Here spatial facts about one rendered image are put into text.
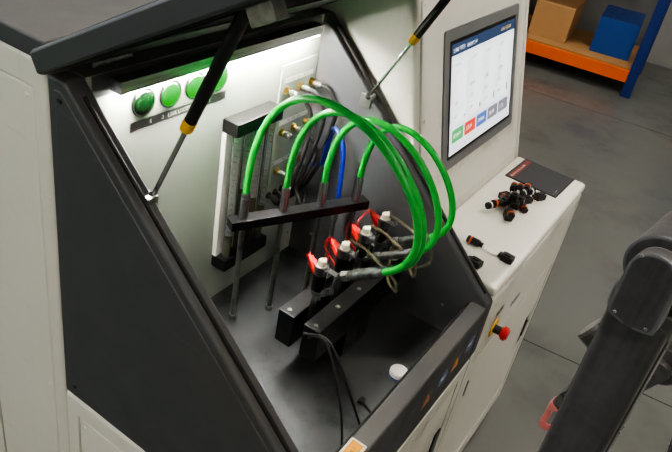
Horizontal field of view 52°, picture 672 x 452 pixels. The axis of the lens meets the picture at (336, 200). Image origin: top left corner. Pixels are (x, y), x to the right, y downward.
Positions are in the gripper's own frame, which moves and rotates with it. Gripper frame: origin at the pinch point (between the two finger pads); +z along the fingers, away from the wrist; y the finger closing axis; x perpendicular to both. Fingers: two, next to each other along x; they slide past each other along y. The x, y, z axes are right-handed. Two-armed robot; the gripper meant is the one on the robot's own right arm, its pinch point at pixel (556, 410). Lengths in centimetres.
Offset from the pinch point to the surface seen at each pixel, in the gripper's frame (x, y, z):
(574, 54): -143, -472, 160
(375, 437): -14.9, 26.8, 12.9
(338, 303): -39.1, 9.7, 21.7
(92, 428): -46, 53, 52
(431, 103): -65, -27, -1
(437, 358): -19.0, 2.4, 14.9
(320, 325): -37.0, 17.4, 20.7
